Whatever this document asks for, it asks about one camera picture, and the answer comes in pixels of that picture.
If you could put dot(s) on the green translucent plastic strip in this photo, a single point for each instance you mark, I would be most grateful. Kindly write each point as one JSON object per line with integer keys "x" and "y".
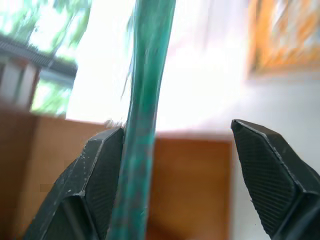
{"x": 143, "y": 120}

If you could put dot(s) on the landscape wall picture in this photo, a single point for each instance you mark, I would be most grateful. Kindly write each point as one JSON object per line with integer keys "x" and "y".
{"x": 35, "y": 52}

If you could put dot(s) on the wooden bookshelf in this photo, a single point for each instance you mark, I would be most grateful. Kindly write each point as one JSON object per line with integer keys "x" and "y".
{"x": 190, "y": 185}

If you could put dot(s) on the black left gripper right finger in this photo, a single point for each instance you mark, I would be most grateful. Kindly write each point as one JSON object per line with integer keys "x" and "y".
{"x": 270, "y": 175}

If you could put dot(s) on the orange framed picture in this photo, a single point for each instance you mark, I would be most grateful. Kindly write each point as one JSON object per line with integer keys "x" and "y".
{"x": 285, "y": 37}

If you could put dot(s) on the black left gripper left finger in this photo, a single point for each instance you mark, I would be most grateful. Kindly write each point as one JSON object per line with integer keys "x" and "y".
{"x": 75, "y": 190}

